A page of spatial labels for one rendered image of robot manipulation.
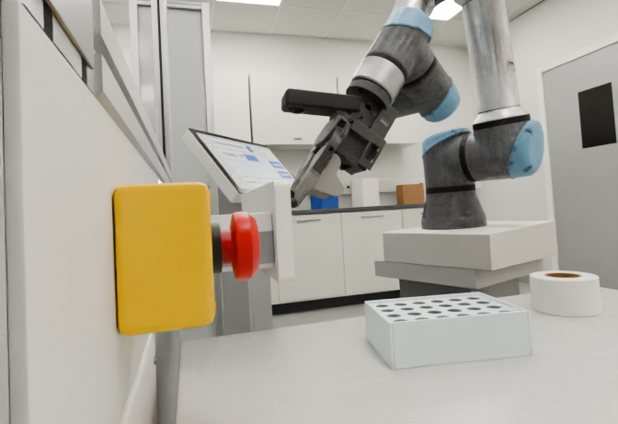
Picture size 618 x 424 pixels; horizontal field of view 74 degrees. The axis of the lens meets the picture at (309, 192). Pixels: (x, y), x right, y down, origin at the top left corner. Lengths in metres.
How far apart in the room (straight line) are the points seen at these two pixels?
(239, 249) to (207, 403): 0.14
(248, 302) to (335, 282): 2.27
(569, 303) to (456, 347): 0.20
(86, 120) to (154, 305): 0.09
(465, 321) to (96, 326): 0.29
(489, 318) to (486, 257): 0.48
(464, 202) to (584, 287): 0.50
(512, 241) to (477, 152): 0.20
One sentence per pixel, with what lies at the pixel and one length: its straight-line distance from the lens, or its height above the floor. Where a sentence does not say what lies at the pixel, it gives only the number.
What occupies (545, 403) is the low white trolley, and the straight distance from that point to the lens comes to 0.34.
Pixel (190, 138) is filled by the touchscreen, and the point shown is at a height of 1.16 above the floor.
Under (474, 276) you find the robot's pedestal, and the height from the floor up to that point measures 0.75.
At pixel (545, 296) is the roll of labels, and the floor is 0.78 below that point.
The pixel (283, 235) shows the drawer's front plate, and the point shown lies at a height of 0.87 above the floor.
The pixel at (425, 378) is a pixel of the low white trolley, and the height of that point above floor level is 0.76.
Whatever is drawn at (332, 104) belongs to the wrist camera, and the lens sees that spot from 0.61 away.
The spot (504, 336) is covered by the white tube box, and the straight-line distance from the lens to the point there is 0.40.
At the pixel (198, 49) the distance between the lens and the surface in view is 2.41.
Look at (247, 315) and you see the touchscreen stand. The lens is 1.57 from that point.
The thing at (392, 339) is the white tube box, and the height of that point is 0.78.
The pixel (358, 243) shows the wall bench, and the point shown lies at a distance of 3.81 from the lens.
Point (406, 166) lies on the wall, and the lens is 4.88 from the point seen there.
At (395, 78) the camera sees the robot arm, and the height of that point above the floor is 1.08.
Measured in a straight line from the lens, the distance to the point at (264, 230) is 0.46.
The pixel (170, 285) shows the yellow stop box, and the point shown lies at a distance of 0.21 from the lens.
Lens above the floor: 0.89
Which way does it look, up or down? 3 degrees up
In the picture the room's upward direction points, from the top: 3 degrees counter-clockwise
